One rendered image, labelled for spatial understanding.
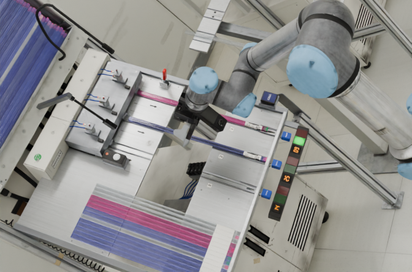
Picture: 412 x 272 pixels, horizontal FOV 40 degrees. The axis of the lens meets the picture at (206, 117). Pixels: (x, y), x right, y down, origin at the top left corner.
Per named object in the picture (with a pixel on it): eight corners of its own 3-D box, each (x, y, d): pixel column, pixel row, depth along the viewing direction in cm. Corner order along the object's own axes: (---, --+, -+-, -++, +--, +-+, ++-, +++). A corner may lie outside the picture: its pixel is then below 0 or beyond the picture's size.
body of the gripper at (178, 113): (181, 100, 181) (186, 83, 170) (205, 110, 181) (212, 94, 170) (171, 119, 178) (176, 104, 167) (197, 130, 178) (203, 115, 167)
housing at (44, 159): (116, 74, 217) (108, 52, 204) (57, 187, 196) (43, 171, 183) (97, 68, 218) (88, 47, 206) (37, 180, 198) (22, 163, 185)
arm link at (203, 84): (215, 95, 153) (186, 82, 153) (208, 111, 163) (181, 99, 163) (225, 71, 156) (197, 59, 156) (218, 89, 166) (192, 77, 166)
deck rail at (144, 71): (287, 117, 201) (288, 108, 196) (286, 122, 200) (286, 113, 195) (108, 65, 217) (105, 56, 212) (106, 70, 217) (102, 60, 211)
